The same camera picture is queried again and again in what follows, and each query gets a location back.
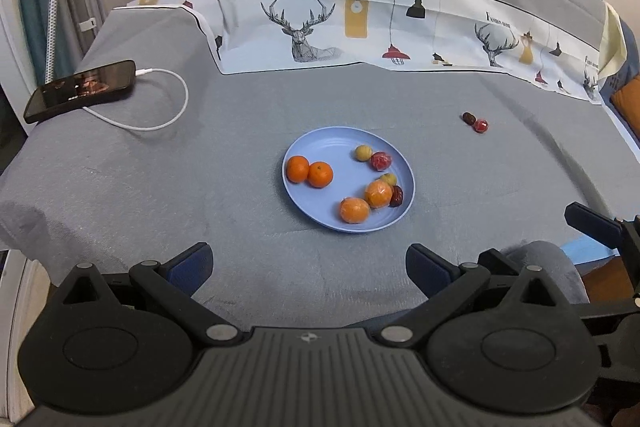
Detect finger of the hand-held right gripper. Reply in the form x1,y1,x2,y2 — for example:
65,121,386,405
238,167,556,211
564,202,640,258

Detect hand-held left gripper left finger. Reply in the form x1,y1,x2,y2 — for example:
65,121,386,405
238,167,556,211
40,243,243,347

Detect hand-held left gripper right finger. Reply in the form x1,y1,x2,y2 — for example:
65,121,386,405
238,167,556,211
375,244,588,347

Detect plastic-wrapped orange mandarin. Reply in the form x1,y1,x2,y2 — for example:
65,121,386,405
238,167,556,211
340,197,371,225
364,180,394,210

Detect light blue plate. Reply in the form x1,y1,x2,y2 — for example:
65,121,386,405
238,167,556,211
281,126,417,234

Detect light blue strip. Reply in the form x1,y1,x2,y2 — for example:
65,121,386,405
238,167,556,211
562,234,621,265

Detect grey printed bedsheet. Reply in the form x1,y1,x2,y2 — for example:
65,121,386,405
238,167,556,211
0,0,640,333

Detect orange cushion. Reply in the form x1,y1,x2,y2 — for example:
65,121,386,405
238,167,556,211
611,74,640,142

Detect cream cloth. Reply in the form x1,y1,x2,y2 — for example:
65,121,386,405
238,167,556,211
597,2,628,82

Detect black smartphone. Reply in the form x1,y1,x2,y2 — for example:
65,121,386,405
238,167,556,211
24,60,137,124

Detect white charging cable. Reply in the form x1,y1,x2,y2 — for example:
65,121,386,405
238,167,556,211
82,67,189,132

